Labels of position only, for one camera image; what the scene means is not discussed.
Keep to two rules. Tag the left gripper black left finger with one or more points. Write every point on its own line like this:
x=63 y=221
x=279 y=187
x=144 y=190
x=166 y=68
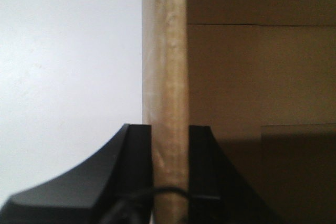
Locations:
x=122 y=167

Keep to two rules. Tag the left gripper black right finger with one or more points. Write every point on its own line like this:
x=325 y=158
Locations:
x=220 y=193

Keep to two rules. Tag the brown cardboard box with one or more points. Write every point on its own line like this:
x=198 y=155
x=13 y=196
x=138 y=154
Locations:
x=261 y=75

